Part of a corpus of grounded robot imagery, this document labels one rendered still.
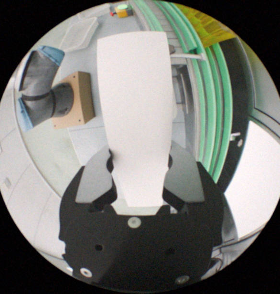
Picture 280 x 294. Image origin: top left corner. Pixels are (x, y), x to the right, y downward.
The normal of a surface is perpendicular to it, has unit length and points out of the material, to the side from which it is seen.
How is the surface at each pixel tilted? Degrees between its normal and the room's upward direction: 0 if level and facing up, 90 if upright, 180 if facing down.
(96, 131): 0
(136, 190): 0
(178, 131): 0
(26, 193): 90
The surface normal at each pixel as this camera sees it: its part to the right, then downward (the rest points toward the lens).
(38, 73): 0.70, 0.71
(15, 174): 0.98, -0.18
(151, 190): -0.02, 0.51
